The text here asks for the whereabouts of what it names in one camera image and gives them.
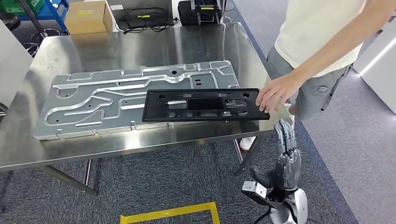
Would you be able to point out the person's left hand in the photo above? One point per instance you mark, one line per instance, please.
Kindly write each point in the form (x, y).
(278, 92)

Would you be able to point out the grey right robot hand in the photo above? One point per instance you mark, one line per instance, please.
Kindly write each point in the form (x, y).
(287, 170)

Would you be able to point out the black plastic plate part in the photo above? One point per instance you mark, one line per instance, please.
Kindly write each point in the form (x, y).
(151, 108)

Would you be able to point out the person's left forearm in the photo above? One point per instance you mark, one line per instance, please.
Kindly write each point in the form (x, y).
(340, 43)

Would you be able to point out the steel workbench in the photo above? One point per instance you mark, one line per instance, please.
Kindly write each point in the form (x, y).
(123, 46)

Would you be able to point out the person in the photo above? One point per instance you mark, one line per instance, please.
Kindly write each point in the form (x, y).
(309, 31)

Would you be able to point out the white cabinet with light strips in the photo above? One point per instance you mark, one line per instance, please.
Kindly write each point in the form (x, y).
(383, 86)

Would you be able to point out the black device yellow label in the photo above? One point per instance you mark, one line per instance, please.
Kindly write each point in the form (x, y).
(185, 15)

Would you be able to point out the stamped galvanized metal plate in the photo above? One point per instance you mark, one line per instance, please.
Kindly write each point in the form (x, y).
(92, 92)

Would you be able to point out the cardboard box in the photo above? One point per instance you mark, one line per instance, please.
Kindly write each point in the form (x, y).
(86, 18)

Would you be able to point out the blue cart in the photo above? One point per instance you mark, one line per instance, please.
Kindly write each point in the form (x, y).
(55, 12)

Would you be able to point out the black pole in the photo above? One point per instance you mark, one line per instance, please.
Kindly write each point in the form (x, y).
(32, 18)

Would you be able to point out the white partition panel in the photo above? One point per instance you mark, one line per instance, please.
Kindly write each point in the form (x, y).
(12, 61)

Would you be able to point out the green plastic crate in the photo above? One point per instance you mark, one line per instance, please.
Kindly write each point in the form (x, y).
(18, 7)

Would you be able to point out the black round stool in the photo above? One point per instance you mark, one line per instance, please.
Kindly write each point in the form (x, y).
(9, 21)

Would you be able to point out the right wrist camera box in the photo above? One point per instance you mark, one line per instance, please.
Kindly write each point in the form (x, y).
(252, 189)

